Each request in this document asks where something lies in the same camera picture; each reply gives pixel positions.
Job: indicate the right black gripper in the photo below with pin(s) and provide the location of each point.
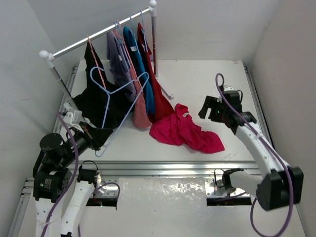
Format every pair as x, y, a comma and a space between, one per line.
210, 102

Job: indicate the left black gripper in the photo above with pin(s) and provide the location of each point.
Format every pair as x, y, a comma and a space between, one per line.
88, 136

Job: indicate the magenta t-shirt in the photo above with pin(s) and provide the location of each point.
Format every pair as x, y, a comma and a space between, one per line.
179, 129

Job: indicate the light blue wire hanger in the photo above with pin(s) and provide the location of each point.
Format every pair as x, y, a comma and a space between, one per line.
117, 106

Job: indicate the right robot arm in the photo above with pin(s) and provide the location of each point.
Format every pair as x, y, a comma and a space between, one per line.
280, 184

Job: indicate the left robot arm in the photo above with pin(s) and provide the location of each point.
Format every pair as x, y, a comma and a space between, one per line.
61, 186

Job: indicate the black t-shirt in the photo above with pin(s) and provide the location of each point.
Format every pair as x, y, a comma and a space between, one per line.
92, 100

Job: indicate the salmon pink t-shirt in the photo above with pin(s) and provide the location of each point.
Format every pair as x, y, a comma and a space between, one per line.
140, 118

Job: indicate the dark red t-shirt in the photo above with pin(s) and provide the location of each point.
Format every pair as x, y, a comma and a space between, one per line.
163, 106

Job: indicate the purple t-shirt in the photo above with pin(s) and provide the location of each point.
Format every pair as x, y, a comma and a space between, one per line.
120, 65

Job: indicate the teal t-shirt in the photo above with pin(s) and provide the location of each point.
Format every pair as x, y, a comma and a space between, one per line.
138, 64

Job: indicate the blue hanger in red shirt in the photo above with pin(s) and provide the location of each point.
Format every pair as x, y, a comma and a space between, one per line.
143, 31

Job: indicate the blue hanger in purple shirt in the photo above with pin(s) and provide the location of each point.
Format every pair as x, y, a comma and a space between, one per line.
121, 39

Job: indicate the blue hanger in teal shirt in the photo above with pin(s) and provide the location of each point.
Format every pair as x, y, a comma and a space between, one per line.
133, 32

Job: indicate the silver clothes rack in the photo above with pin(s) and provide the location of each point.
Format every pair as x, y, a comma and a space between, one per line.
151, 9

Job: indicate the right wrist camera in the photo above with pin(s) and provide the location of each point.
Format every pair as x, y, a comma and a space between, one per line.
228, 88

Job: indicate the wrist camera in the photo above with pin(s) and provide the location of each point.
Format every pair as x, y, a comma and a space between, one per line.
228, 88
73, 117

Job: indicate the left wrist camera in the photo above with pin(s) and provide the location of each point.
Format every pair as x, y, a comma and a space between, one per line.
73, 117

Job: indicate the aluminium rail frame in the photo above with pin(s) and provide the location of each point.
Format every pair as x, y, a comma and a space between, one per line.
165, 188

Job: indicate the pink wire hanger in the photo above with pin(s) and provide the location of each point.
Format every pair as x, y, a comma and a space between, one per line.
96, 62

